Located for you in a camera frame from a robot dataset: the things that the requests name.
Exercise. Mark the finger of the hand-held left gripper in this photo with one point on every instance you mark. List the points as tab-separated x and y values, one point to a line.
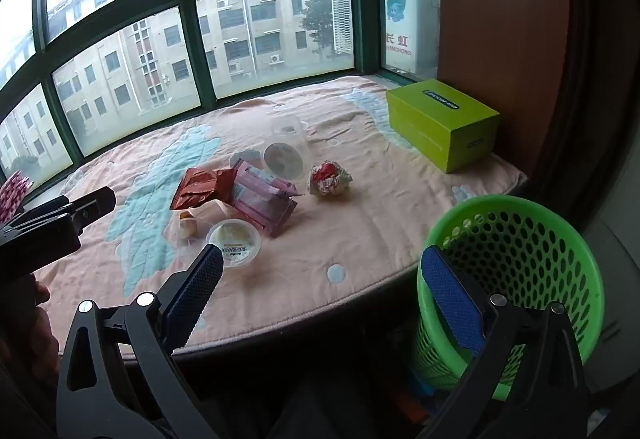
40	239
95	204

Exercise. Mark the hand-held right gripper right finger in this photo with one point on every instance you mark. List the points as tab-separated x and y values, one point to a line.
452	304

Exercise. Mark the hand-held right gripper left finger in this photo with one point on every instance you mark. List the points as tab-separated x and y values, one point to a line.
192	291

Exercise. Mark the round clear labelled container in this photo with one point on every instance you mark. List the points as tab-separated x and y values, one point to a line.
232	239

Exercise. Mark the green plastic wastebasket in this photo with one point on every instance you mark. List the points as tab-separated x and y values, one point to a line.
594	304

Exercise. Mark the person's left hand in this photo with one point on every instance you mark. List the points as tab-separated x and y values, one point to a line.
45	344

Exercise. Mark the pink patterned cloth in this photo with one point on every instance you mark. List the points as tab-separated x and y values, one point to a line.
12	196

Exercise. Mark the clear bag with yellow food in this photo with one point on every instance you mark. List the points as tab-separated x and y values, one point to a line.
187	221

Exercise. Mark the red snack wrapper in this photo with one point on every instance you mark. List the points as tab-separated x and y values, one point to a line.
200	186

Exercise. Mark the pink snack packet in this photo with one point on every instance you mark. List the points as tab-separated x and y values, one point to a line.
260	209

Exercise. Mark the pink printed blanket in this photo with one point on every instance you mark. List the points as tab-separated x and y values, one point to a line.
380	219

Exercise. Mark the beige apartment building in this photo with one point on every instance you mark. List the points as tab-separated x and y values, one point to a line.
150	59

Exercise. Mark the clear plastic cup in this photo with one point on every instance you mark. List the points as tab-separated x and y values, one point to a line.
282	159

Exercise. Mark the crumpled red white wrapper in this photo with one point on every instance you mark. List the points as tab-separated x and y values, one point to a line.
327	179

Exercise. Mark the lime green cardboard box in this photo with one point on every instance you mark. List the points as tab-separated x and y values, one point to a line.
440	119

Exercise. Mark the white outdoor unit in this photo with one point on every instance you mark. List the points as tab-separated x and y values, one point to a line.
415	34

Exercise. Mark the brown wooden cabinet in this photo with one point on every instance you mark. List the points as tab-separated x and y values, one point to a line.
500	19

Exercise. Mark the green tree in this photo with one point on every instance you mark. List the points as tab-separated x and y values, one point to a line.
317	9

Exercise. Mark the white louvered shutter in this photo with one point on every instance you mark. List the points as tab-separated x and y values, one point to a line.
341	19

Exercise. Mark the green window frame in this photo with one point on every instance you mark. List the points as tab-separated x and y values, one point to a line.
191	39

